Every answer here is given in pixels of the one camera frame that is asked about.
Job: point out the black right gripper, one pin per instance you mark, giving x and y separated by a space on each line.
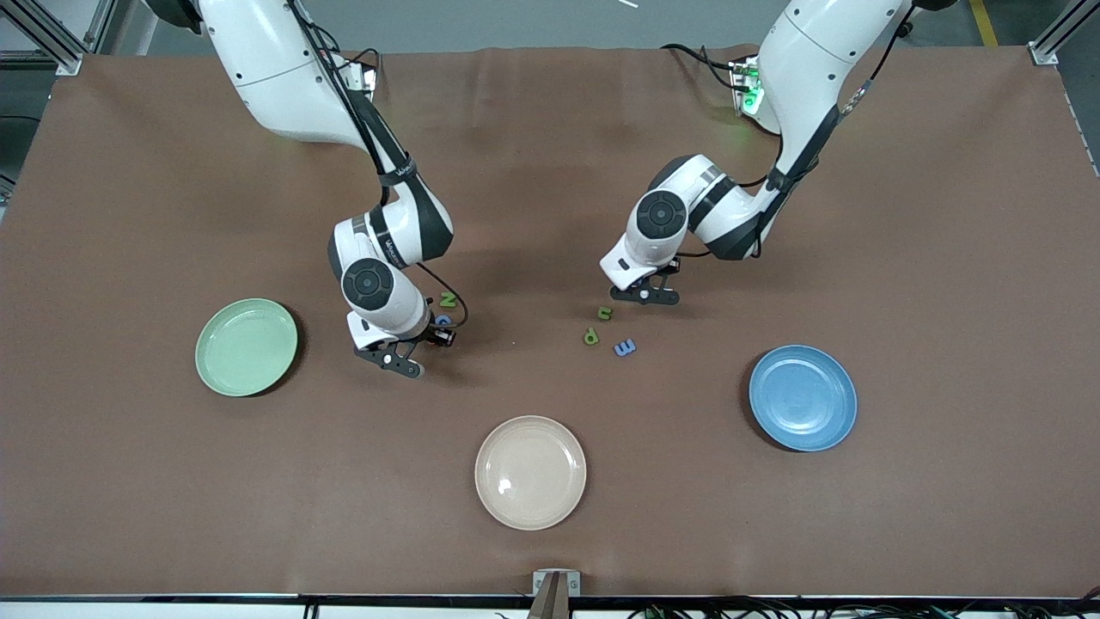
432 334

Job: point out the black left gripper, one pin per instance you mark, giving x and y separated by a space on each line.
671 266

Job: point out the green letter N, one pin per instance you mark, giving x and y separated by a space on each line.
449 299

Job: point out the blue letter m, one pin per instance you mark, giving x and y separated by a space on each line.
625 348

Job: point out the green letter p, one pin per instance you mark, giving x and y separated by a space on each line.
591 336

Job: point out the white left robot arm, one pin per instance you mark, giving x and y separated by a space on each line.
808 60

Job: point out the silver arm base connector block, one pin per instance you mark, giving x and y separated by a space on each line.
746 86
368 77

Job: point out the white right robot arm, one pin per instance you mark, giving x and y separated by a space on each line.
275 77

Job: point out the brown table cover mat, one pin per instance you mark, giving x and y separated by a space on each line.
550 172

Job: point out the beige plate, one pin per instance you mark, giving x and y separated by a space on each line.
530 473

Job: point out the blue plate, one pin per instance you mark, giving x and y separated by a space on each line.
803 398

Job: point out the light green plate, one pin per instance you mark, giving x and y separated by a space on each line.
246 347

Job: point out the silver camera mount bracket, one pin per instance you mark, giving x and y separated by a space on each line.
556 585

